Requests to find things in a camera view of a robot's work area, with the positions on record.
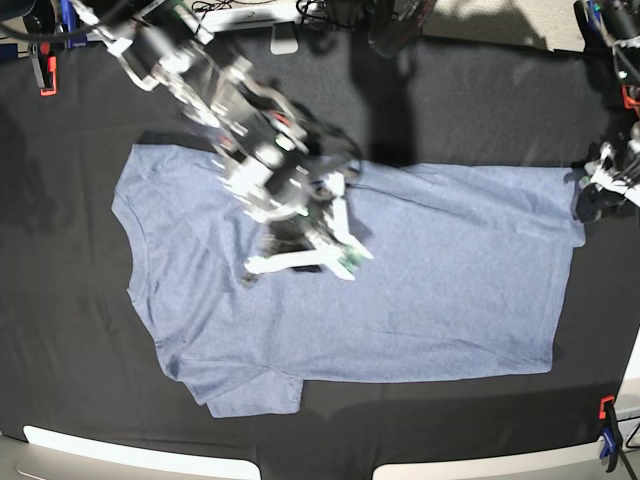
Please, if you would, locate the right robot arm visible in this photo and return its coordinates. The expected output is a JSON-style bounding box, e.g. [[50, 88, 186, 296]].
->
[[72, 1, 370, 280]]

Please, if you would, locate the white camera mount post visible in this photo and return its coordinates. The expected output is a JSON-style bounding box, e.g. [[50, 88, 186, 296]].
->
[[269, 22, 299, 56]]

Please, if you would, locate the blue clamp far left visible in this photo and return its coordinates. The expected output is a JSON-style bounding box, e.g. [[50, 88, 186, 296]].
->
[[57, 0, 88, 49]]

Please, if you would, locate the black table cloth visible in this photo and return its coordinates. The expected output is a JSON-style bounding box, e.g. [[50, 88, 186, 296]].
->
[[1, 32, 639, 479]]

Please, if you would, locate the orange black clamp far left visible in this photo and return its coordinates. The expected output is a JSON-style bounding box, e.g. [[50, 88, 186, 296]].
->
[[28, 42, 58, 97]]

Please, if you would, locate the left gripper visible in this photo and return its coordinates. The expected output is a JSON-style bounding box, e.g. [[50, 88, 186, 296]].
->
[[573, 122, 639, 223]]

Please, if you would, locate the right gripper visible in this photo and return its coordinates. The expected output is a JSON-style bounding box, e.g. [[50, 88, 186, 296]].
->
[[214, 124, 373, 286]]

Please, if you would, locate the blue orange clamp near right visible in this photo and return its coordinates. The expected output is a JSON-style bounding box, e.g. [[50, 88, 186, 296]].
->
[[598, 395, 622, 473]]

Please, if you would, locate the blue grey t-shirt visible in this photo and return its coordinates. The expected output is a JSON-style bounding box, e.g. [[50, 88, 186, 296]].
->
[[112, 145, 585, 418]]

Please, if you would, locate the aluminium rail at back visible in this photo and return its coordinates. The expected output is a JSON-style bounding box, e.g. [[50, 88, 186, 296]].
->
[[200, 3, 300, 32]]

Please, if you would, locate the red black cable bundle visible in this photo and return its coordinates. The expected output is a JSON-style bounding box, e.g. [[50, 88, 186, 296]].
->
[[368, 0, 436, 56]]

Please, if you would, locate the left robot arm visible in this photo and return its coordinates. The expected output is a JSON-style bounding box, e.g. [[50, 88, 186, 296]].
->
[[573, 1, 639, 223]]

